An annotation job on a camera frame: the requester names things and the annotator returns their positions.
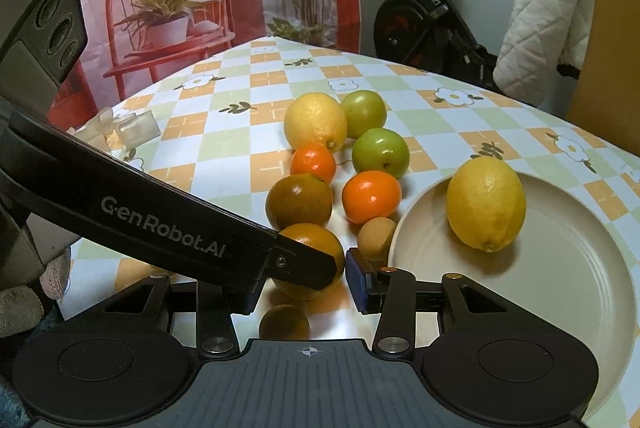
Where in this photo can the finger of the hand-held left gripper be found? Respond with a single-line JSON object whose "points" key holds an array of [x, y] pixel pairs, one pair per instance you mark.
{"points": [[307, 265]]}

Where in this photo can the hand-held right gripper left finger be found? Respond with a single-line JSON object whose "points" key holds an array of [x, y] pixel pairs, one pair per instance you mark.
{"points": [[215, 308]]}

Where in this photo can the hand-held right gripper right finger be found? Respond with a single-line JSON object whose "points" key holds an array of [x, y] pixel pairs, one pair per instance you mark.
{"points": [[360, 283]]}

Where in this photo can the yellowish orange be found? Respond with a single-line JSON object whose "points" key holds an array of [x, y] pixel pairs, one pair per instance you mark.
{"points": [[312, 238]]}

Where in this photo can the small brown kiwi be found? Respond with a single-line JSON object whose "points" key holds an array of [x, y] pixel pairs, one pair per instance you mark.
{"points": [[376, 239], [284, 323]]}

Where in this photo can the dark greenish orange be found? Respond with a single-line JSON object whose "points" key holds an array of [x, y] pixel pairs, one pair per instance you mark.
{"points": [[299, 202]]}

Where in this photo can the large mandarin orange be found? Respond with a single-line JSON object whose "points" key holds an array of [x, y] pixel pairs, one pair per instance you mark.
{"points": [[371, 197]]}

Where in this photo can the small mandarin orange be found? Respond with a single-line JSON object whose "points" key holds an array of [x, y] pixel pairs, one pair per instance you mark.
{"points": [[312, 162]]}

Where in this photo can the bright green apple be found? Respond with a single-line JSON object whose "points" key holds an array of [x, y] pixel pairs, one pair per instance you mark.
{"points": [[380, 152]]}

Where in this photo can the yellow lemon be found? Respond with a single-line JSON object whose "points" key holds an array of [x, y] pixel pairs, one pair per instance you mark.
{"points": [[485, 203], [315, 120]]}

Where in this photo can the yellowish green apple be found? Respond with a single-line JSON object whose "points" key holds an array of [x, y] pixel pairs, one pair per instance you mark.
{"points": [[364, 112]]}

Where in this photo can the beige round plate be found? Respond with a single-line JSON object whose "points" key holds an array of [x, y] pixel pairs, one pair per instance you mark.
{"points": [[540, 288]]}

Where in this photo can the person's left hand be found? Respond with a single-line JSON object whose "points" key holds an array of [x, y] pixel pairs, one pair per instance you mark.
{"points": [[20, 310]]}

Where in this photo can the clear plastic object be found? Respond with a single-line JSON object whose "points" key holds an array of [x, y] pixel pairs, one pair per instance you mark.
{"points": [[130, 127]]}

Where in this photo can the checkered floral tablecloth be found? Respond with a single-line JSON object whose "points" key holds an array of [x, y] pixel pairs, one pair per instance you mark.
{"points": [[225, 132]]}

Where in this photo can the black exercise bike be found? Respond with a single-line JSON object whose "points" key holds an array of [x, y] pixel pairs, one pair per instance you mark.
{"points": [[430, 22]]}

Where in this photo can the white quilted jacket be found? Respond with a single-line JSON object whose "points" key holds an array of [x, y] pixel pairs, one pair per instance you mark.
{"points": [[540, 17]]}

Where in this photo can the wooden board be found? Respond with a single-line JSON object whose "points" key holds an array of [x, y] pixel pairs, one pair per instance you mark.
{"points": [[615, 32]]}

